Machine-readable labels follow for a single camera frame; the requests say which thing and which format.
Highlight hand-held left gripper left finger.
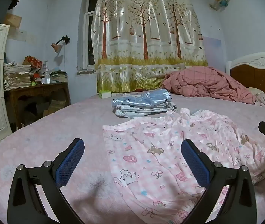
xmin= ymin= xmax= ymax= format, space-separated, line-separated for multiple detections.
xmin=7 ymin=138 xmax=86 ymax=224

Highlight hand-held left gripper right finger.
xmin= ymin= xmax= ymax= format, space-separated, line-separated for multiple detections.
xmin=181 ymin=139 xmax=257 ymax=224

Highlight pink printed pants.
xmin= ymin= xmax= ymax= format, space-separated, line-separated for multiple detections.
xmin=103 ymin=108 xmax=265 ymax=224

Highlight beige pillow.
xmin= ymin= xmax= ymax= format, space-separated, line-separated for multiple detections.
xmin=247 ymin=87 xmax=265 ymax=96

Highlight white and brown headboard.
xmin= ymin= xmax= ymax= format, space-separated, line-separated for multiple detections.
xmin=226 ymin=52 xmax=265 ymax=96

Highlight cardboard pieces under desk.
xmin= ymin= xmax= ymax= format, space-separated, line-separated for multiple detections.
xmin=42 ymin=99 xmax=68 ymax=118

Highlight pink checked quilt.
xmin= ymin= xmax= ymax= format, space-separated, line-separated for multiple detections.
xmin=162 ymin=66 xmax=257 ymax=104

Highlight dark wooden desk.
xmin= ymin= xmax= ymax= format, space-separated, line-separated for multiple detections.
xmin=4 ymin=81 xmax=71 ymax=130

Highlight folded blue satin garment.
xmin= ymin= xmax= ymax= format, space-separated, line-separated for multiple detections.
xmin=112 ymin=90 xmax=172 ymax=109

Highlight stack of books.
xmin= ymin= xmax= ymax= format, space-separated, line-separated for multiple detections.
xmin=50 ymin=71 xmax=68 ymax=83

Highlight clear spray bottle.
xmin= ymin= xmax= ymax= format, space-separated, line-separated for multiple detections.
xmin=41 ymin=61 xmax=51 ymax=84

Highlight stack of papers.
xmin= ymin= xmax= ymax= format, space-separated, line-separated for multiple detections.
xmin=3 ymin=62 xmax=32 ymax=91

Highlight red cardboard box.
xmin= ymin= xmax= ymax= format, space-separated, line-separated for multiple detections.
xmin=22 ymin=55 xmax=43 ymax=69

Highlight window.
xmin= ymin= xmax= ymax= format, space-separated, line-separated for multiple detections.
xmin=76 ymin=0 xmax=103 ymax=73

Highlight tree print curtain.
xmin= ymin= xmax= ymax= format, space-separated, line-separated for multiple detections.
xmin=93 ymin=0 xmax=209 ymax=94

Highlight brown cardboard box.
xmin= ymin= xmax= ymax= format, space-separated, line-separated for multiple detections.
xmin=3 ymin=13 xmax=22 ymax=28

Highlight pink wall lamp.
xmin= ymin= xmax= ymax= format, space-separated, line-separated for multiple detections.
xmin=51 ymin=35 xmax=71 ymax=53

